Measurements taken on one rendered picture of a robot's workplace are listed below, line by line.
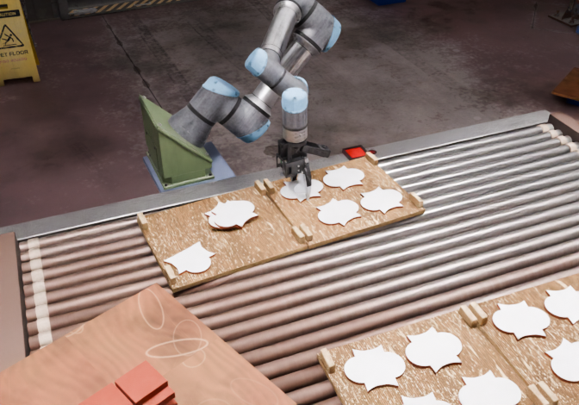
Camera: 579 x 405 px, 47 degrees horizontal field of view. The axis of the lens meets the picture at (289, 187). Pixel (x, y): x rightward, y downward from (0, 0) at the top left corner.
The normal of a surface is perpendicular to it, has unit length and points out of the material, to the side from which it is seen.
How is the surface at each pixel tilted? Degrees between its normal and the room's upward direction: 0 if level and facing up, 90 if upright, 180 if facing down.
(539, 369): 0
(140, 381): 0
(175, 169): 90
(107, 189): 0
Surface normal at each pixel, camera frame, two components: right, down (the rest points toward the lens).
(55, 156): 0.00, -0.82
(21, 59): 0.34, 0.35
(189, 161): 0.40, 0.52
